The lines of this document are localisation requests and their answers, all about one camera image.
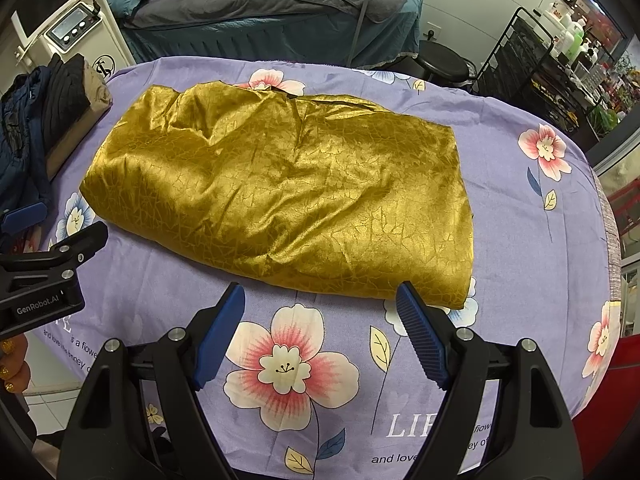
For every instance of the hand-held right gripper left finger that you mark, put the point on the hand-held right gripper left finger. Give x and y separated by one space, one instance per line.
220 340

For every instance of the beige pillow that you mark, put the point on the beige pillow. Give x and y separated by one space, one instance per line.
95 95

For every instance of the massage bed grey cover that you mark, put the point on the massage bed grey cover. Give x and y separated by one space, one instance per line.
250 35

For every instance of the white machine with display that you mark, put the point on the white machine with display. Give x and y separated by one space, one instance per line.
75 30

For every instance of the golden coat with black fur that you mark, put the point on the golden coat with black fur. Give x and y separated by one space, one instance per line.
280 185

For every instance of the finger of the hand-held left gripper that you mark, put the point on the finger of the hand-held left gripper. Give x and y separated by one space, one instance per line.
75 247
25 216

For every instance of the navy blue padded jacket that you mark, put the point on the navy blue padded jacket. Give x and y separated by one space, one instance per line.
20 135

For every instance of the white framed monitor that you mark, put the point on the white framed monitor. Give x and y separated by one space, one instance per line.
45 0

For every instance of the black quilted garment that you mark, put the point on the black quilted garment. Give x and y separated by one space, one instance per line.
67 90

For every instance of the person's left hand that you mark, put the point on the person's left hand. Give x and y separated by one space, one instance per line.
12 365

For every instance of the wall outlet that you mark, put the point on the wall outlet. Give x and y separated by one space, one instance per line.
432 31

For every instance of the black round stool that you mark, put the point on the black round stool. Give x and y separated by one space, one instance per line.
442 62

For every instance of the purple floral bed sheet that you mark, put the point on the purple floral bed sheet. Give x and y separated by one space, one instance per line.
510 240

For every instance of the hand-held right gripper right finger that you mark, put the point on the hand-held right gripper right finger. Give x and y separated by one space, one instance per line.
422 340

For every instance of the group of cosmetic bottles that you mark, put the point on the group of cosmetic bottles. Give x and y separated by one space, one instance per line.
575 35

